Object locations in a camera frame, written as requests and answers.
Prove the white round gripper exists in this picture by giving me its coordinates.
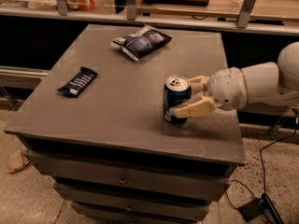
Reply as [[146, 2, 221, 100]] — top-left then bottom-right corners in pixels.
[[169, 67, 248, 119]]

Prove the blue pepsi can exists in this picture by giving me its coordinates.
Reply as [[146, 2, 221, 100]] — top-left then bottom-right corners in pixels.
[[163, 75, 192, 124]]

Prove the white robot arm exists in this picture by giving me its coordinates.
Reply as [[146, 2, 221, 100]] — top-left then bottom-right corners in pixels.
[[170, 42, 299, 119]]

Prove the dark blue rxbar wrapper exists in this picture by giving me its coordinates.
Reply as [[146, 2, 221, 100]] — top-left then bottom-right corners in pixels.
[[57, 67, 98, 97]]

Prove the blue white chip bag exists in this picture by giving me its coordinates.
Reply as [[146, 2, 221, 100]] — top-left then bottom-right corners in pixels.
[[110, 25, 172, 62]]

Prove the top grey drawer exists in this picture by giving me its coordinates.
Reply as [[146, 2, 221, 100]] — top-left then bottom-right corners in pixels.
[[25, 150, 230, 202]]

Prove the grey drawer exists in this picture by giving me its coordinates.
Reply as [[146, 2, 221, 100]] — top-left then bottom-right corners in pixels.
[[25, 150, 230, 202], [71, 202, 197, 224], [53, 183, 209, 222]]

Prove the grey drawer cabinet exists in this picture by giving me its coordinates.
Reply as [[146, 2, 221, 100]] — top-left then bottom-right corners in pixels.
[[3, 23, 247, 224]]

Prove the grey metal floor plate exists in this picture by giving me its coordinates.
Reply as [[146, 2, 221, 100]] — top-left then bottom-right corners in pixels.
[[237, 200, 263, 222]]

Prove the black power adapter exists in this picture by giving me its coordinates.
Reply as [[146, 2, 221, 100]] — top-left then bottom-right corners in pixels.
[[262, 193, 284, 224]]

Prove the middle grey drawer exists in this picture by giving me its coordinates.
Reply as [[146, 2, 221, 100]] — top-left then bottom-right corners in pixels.
[[53, 183, 209, 222]]

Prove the bottom grey drawer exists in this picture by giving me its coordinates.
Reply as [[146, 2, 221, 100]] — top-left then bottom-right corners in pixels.
[[71, 202, 197, 224]]

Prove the black power cable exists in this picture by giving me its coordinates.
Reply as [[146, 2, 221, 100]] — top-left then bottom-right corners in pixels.
[[223, 121, 299, 210]]

